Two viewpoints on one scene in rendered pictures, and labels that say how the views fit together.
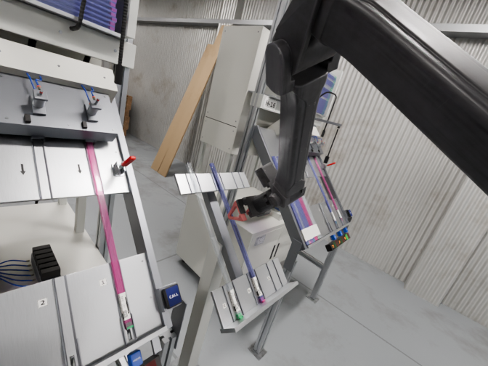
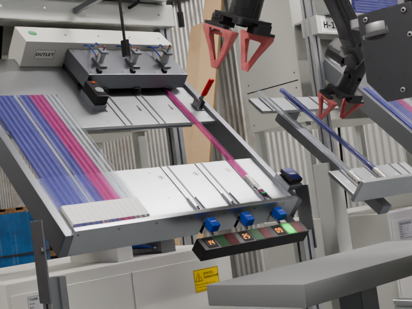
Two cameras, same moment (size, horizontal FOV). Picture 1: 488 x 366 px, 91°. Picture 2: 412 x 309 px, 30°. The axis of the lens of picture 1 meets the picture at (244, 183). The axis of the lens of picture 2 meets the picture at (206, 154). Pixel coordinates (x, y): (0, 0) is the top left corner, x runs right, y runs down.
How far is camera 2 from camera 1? 1.64 m
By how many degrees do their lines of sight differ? 24
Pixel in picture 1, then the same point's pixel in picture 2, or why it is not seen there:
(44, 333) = (206, 187)
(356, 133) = not seen: outside the picture
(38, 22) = (111, 10)
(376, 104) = not seen: outside the picture
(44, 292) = (194, 168)
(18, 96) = (119, 60)
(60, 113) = (146, 66)
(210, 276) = (330, 209)
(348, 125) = not seen: outside the picture
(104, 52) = (151, 19)
